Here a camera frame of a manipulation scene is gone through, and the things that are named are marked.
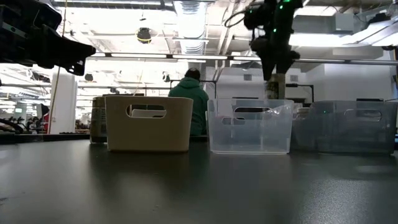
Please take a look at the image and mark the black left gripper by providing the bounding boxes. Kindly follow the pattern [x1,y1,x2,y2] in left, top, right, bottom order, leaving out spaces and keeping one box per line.
[0,0,96,77]

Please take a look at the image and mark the clear plastic bin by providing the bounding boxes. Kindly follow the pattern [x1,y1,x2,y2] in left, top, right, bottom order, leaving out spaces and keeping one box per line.
[207,98,295,156]

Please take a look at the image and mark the smoky grey transparent bin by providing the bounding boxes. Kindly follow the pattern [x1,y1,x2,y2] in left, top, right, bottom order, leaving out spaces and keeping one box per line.
[290,100,398,156]

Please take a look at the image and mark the black background machine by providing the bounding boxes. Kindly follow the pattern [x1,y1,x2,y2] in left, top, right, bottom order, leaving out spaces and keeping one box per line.
[0,118,24,134]

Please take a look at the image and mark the person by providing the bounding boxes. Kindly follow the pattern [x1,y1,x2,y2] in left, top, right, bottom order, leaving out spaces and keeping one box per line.
[40,104,51,133]
[168,67,210,136]

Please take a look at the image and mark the yellow hanging cord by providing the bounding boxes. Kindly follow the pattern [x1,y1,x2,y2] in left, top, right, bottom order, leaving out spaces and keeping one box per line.
[47,0,68,134]

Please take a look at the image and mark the white opaque plastic bin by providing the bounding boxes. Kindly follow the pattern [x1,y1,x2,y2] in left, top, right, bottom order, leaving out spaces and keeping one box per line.
[104,95,194,152]

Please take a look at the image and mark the silver ventilation duct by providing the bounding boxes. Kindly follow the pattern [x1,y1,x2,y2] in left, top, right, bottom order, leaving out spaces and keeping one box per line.
[174,0,208,55]

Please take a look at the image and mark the black ceiling camera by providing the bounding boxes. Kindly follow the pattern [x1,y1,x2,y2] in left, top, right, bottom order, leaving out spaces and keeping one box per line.
[136,27,152,44]

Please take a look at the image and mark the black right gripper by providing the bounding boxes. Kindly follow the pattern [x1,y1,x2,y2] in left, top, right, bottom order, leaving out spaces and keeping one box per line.
[251,32,301,81]

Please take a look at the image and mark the black table frame rail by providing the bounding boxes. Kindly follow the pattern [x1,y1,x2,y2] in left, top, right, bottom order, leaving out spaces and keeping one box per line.
[0,133,208,144]

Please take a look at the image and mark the white building column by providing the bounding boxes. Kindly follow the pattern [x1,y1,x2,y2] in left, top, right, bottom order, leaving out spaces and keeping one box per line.
[49,73,78,134]

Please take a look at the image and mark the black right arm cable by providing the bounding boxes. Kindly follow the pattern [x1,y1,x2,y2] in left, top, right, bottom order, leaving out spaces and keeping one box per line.
[224,11,249,29]

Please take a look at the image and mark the metal rig crossbar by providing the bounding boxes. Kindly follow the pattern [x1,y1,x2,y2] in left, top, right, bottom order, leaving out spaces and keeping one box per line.
[88,52,398,67]

